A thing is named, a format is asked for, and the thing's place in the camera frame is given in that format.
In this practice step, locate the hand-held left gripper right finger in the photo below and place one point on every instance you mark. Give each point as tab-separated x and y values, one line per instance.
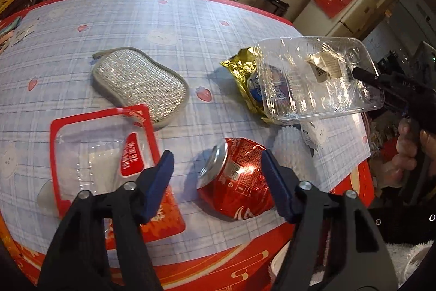
276	188

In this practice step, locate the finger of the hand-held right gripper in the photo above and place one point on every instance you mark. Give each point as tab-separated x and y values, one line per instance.
368	79

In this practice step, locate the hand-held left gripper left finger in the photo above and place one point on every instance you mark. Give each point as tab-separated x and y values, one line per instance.
160	185

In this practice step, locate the crushed red soda can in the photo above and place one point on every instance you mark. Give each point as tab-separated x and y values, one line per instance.
235	175

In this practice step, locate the clear plastic tray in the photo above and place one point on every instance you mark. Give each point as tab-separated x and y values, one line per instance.
299	86

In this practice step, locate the gold foil wrapper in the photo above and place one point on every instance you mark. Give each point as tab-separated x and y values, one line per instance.
242	69

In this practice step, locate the person's right hand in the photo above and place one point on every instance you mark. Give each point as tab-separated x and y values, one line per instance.
405	144

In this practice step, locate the red plastic package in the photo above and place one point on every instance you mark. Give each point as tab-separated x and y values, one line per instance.
134	158

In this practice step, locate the white packet with black marks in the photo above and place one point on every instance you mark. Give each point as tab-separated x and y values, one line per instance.
315	134

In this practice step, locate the white refrigerator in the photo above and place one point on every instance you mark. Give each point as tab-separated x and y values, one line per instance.
354	9

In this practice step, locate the grey silver sponge pad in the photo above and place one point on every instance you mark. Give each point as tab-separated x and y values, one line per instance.
139	83

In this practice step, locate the dark electric cooker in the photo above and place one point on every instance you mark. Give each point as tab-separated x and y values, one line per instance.
272	3

